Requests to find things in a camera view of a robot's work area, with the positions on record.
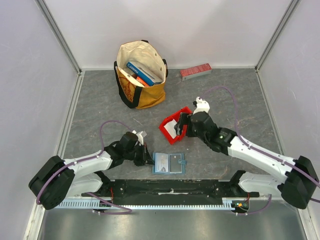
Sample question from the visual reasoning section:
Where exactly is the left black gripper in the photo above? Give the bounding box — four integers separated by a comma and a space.
124, 142, 156, 166

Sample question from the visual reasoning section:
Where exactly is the red plastic bin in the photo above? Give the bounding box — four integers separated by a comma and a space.
158, 106, 192, 145

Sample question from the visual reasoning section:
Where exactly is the silver white credit card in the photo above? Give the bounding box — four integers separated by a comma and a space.
155, 153, 169, 173

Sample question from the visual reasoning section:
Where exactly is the blue leather card holder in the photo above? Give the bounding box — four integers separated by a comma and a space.
152, 152, 187, 175

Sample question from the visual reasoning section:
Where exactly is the white cards stack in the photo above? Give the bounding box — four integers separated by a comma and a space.
164, 119, 177, 139

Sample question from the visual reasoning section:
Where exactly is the dark credit card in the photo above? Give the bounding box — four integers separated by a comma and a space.
170, 154, 182, 173

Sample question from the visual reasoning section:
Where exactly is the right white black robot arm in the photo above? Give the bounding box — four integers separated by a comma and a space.
174, 111, 320, 209

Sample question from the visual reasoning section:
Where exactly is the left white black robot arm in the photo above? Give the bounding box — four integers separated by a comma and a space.
28, 131, 155, 210

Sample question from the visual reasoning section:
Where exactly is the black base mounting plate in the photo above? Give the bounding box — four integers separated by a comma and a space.
94, 179, 260, 199

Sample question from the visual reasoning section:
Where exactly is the red rectangular carton box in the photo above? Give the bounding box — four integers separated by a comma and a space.
180, 63, 212, 81

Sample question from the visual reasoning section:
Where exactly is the orange book in bag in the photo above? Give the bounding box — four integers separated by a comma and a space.
136, 76, 149, 87

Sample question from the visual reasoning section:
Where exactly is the blue book in bag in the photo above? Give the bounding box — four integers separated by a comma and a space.
126, 61, 156, 87

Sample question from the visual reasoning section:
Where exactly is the yellow canvas tote bag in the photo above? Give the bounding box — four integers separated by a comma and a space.
114, 40, 168, 109

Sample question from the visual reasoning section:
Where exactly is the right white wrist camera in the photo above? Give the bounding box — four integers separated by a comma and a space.
192, 96, 210, 115

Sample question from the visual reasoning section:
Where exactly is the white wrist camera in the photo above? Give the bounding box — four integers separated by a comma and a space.
132, 130, 147, 146
192, 96, 210, 115

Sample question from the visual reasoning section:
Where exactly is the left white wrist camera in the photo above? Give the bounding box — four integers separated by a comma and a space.
132, 130, 147, 146

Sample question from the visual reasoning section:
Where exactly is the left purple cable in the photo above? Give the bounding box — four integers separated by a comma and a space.
36, 120, 138, 216

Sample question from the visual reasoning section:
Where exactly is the grey slotted cable duct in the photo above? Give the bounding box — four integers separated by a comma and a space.
55, 198, 237, 211

